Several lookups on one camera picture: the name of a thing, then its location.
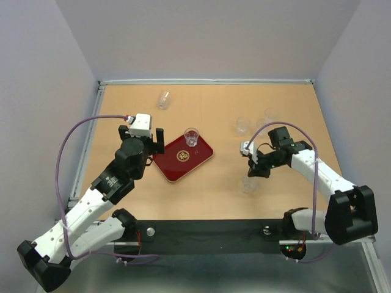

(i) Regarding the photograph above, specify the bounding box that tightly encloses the aluminium table frame rail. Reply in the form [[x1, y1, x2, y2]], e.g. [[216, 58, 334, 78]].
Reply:
[[57, 80, 374, 292]]

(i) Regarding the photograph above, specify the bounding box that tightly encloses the clear glass right group middle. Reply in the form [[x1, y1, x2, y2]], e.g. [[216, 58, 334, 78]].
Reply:
[[256, 118, 268, 137]]

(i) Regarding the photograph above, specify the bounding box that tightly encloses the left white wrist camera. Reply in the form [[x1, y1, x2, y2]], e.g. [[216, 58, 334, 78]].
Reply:
[[126, 113, 152, 138]]

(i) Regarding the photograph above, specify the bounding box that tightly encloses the red lacquer tray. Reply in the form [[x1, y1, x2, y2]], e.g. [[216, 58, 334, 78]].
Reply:
[[153, 135, 214, 183]]

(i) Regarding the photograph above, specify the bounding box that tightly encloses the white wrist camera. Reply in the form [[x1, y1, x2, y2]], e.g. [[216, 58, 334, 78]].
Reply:
[[239, 141, 258, 164], [126, 113, 152, 138]]

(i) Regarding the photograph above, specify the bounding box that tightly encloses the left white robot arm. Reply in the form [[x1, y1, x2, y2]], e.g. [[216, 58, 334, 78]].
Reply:
[[17, 126, 164, 292]]

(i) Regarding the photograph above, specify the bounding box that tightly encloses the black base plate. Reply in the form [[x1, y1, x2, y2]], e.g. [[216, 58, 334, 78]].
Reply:
[[114, 219, 310, 259]]

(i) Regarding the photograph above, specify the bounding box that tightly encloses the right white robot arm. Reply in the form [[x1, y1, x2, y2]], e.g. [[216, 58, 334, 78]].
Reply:
[[239, 126, 378, 245]]

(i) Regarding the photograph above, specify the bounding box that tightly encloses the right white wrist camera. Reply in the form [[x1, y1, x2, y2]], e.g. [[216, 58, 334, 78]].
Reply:
[[239, 141, 258, 164]]

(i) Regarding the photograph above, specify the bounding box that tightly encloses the clear glass right group left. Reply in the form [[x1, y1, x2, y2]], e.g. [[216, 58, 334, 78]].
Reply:
[[236, 117, 250, 136]]

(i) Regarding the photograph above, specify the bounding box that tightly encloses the clear glass group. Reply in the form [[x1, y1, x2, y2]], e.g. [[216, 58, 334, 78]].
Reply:
[[264, 107, 279, 123], [256, 118, 268, 137], [236, 117, 250, 136]]

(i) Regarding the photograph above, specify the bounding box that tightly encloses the clear glass right group back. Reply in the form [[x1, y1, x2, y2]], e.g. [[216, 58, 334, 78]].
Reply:
[[264, 107, 279, 123]]

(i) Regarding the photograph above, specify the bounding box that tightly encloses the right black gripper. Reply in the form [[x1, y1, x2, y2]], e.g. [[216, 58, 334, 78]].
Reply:
[[246, 149, 285, 178]]

